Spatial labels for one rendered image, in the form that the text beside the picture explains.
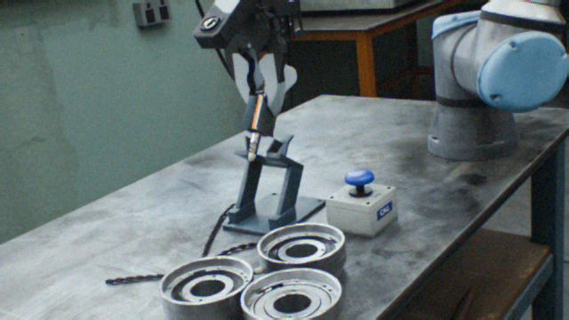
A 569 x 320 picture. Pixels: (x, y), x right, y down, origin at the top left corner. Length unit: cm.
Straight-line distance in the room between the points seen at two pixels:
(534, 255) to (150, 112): 178
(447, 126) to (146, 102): 178
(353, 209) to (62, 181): 176
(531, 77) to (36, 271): 72
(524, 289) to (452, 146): 32
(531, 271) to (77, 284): 81
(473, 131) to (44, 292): 69
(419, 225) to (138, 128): 193
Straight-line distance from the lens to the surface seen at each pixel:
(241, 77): 95
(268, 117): 94
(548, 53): 100
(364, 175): 91
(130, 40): 270
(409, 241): 89
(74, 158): 256
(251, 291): 74
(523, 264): 136
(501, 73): 98
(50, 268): 98
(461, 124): 114
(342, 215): 91
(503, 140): 116
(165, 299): 75
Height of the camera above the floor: 120
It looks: 19 degrees down
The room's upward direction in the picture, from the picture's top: 8 degrees counter-clockwise
